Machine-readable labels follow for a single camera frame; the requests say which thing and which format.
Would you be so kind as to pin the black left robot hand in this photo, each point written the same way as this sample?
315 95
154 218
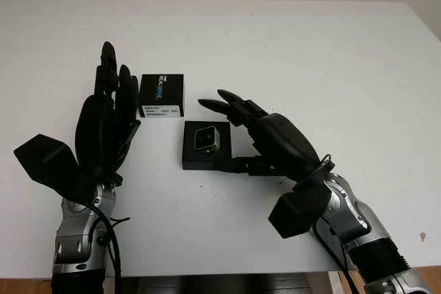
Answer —
100 128

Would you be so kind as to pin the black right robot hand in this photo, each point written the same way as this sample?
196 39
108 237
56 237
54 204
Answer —
282 142

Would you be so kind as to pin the black printed RealSense box lid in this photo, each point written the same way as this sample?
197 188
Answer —
162 91

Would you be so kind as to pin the small silver depth camera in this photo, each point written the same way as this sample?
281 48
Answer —
206 138

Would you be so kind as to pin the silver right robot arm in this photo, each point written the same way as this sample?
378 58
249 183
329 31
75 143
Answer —
358 218

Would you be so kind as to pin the black box base foam insert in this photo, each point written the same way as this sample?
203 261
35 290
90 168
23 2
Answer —
224 156

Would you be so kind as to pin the dark robot torso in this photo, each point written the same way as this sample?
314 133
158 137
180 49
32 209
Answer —
224 285

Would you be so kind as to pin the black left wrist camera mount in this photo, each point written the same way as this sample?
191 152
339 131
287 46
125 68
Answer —
48 163

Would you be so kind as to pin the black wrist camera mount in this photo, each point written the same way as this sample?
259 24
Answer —
48 163
296 211

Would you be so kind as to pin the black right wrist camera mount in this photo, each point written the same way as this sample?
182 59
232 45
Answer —
296 211

